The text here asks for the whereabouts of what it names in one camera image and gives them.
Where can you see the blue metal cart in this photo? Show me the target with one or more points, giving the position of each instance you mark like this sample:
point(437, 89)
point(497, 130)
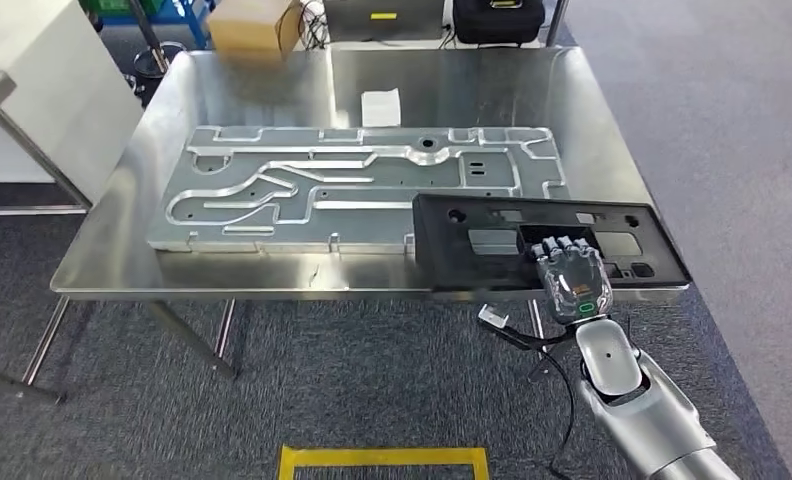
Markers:
point(184, 16)

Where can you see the yellow floor tape square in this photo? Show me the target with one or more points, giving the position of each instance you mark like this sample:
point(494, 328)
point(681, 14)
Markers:
point(383, 457)

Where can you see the stamped metal panel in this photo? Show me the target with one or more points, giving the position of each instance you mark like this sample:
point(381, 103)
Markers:
point(369, 225)

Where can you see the chrome pole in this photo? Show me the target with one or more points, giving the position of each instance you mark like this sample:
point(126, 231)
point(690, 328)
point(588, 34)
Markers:
point(556, 20)

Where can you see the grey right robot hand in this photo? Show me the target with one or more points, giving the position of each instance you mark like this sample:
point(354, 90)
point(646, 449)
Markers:
point(575, 281)

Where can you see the stainless steel workbench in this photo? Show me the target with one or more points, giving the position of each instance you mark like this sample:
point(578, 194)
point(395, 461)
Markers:
point(237, 86)

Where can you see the black plastic bracket part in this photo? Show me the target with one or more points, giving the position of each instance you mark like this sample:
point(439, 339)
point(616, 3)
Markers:
point(462, 258)

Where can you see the white paper sheet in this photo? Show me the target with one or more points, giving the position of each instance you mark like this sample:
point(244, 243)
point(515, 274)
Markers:
point(381, 107)

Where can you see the stanchion with chrome base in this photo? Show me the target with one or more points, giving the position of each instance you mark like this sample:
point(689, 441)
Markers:
point(157, 58)

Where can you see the cardboard box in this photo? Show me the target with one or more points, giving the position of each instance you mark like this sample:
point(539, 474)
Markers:
point(250, 30)

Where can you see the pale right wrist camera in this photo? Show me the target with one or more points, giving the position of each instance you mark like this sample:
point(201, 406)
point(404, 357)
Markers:
point(493, 316)

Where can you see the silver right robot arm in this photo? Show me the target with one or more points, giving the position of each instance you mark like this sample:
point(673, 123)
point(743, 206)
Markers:
point(648, 417)

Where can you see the green plastic crate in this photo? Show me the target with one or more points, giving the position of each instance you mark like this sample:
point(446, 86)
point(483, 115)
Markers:
point(118, 5)

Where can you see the white cabinet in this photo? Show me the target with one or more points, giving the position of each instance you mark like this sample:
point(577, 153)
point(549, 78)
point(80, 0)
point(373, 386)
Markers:
point(58, 73)

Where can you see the black carrying case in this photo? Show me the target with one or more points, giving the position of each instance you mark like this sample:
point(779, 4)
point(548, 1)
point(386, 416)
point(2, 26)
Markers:
point(498, 23)

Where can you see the grey equipment case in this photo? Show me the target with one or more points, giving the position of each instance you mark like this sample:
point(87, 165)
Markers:
point(383, 26)

